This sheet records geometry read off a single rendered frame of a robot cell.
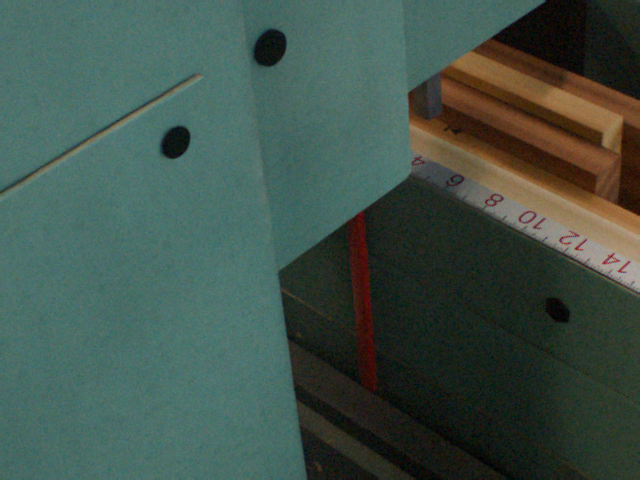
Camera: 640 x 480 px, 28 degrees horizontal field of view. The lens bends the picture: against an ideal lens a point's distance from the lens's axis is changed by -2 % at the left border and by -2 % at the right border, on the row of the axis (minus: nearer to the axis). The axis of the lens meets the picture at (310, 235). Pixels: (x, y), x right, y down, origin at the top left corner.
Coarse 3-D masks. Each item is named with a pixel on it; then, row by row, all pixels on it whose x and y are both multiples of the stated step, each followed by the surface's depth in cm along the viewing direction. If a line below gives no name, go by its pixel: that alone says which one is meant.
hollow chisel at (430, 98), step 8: (432, 80) 56; (416, 88) 56; (424, 88) 56; (432, 88) 56; (440, 88) 56; (416, 96) 56; (424, 96) 56; (432, 96) 56; (440, 96) 57; (416, 104) 57; (424, 104) 56; (432, 104) 56; (440, 104) 57; (416, 112) 57; (424, 112) 57; (432, 112) 57; (440, 112) 57
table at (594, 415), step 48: (336, 240) 59; (288, 288) 65; (336, 288) 62; (384, 288) 59; (432, 288) 56; (384, 336) 61; (432, 336) 58; (480, 336) 55; (480, 384) 57; (528, 384) 54; (576, 384) 52; (528, 432) 56; (576, 432) 54; (624, 432) 51
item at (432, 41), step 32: (416, 0) 47; (448, 0) 49; (480, 0) 50; (512, 0) 52; (544, 0) 54; (416, 32) 48; (448, 32) 50; (480, 32) 51; (416, 64) 49; (448, 64) 51
